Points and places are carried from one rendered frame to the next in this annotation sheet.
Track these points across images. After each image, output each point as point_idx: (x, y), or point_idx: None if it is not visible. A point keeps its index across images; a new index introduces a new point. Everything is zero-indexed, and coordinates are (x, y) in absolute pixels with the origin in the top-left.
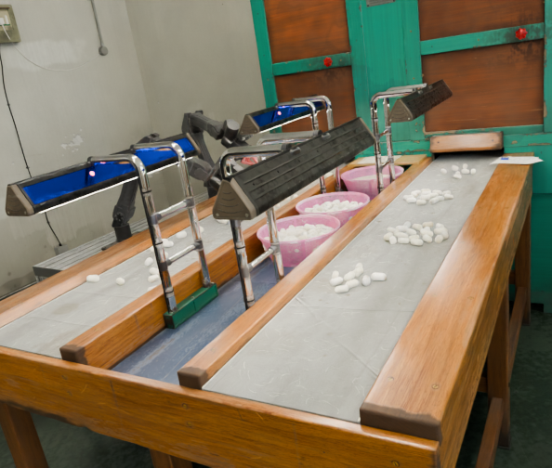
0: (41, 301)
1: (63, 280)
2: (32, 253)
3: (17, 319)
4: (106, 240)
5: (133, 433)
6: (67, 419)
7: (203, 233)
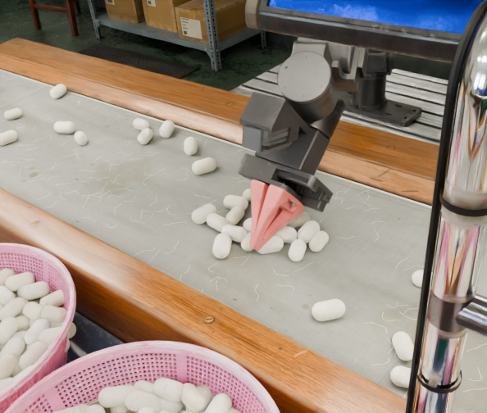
0: (28, 71)
1: (61, 70)
2: None
3: (1, 70)
4: (402, 85)
5: None
6: None
7: (189, 176)
